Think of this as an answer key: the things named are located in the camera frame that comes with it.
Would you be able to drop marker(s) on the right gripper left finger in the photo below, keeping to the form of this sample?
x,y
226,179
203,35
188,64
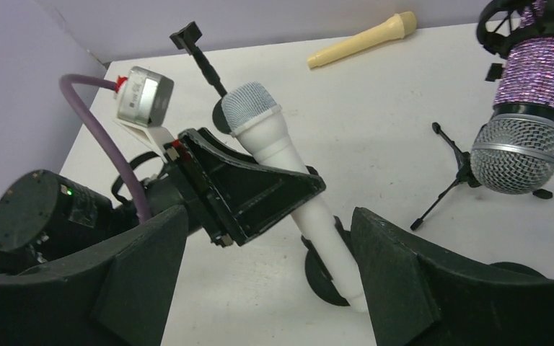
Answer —
x,y
117,292

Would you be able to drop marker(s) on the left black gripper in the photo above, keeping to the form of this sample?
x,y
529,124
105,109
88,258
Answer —
x,y
234,198

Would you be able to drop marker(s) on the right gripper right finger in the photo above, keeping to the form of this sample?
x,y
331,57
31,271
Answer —
x,y
419,293

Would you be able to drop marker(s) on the black round-base stand white mic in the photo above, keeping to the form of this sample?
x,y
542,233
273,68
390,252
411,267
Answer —
x,y
317,275

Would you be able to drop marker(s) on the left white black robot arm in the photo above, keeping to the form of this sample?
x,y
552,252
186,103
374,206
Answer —
x,y
45,216

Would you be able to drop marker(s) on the black round-base stand right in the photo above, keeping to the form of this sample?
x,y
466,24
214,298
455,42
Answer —
x,y
518,268

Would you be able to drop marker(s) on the purple glitter microphone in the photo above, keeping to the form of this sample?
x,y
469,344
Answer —
x,y
525,114

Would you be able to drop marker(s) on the cream beige microphone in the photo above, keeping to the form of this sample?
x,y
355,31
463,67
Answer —
x,y
397,27

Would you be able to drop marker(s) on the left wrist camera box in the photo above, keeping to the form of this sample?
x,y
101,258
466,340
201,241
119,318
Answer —
x,y
143,99

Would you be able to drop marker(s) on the black tripod shock-mount stand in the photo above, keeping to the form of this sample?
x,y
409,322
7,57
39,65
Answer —
x,y
458,167

